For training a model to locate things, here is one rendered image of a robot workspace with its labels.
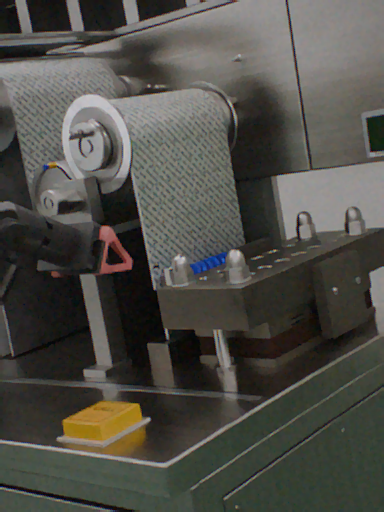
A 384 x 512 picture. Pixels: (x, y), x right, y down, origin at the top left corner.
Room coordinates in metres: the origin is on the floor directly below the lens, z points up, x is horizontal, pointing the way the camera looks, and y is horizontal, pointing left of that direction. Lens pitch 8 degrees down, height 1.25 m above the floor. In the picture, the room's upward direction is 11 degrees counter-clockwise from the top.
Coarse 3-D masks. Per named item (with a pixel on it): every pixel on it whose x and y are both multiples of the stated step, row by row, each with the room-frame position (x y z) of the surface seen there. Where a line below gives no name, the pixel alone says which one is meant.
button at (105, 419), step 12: (96, 408) 1.09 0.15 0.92; (108, 408) 1.08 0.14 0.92; (120, 408) 1.07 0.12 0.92; (132, 408) 1.06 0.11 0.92; (72, 420) 1.06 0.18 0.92; (84, 420) 1.05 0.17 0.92; (96, 420) 1.04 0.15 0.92; (108, 420) 1.03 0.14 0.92; (120, 420) 1.05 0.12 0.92; (132, 420) 1.06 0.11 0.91; (72, 432) 1.06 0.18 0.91; (84, 432) 1.04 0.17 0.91; (96, 432) 1.03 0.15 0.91; (108, 432) 1.03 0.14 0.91; (120, 432) 1.04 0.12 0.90
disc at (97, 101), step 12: (84, 96) 1.35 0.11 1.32; (96, 96) 1.33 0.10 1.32; (72, 108) 1.37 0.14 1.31; (108, 108) 1.32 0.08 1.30; (96, 120) 1.34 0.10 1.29; (120, 120) 1.30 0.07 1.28; (120, 132) 1.31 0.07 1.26; (132, 144) 1.30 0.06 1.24; (132, 156) 1.30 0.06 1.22; (72, 168) 1.39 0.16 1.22; (120, 168) 1.32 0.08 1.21; (120, 180) 1.32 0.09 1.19; (108, 192) 1.34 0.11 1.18
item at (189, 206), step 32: (192, 160) 1.41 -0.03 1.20; (224, 160) 1.47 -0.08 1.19; (160, 192) 1.34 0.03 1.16; (192, 192) 1.40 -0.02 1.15; (224, 192) 1.46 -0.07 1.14; (160, 224) 1.33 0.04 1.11; (192, 224) 1.39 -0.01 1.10; (224, 224) 1.45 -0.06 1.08; (160, 256) 1.32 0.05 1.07; (192, 256) 1.38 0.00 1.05
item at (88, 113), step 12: (84, 108) 1.35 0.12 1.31; (96, 108) 1.33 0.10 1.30; (72, 120) 1.37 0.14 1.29; (84, 120) 1.35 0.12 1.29; (108, 120) 1.32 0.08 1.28; (108, 132) 1.32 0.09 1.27; (120, 144) 1.31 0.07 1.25; (72, 156) 1.38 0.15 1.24; (120, 156) 1.31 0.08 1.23; (108, 168) 1.33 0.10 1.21; (96, 180) 1.35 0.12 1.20; (108, 180) 1.33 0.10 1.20
